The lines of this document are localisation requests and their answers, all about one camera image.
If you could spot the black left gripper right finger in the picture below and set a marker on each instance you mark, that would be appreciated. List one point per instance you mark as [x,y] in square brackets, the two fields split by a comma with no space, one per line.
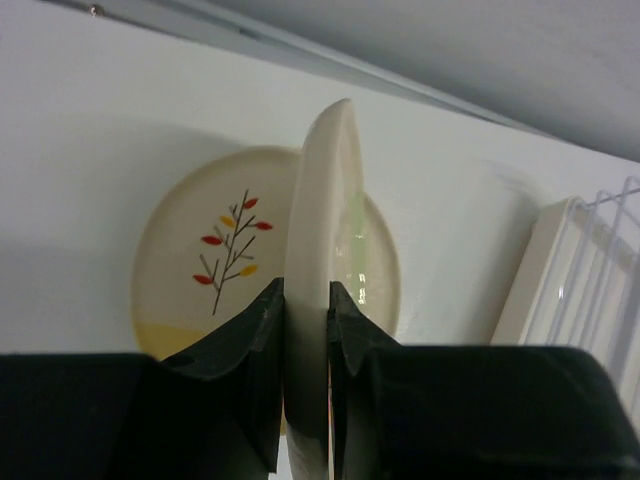
[469,412]

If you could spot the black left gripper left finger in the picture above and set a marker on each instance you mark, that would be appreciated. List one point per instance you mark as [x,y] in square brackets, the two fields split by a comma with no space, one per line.
[210,411]

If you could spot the cream plate green section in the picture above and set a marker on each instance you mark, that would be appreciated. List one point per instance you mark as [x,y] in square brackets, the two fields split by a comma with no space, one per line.
[329,183]

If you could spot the cream drip tray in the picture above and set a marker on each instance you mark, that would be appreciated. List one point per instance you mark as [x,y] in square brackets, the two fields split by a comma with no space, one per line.
[540,280]

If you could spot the aluminium table frame rail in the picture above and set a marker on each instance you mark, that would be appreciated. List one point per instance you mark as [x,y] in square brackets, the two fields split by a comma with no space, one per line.
[562,69]

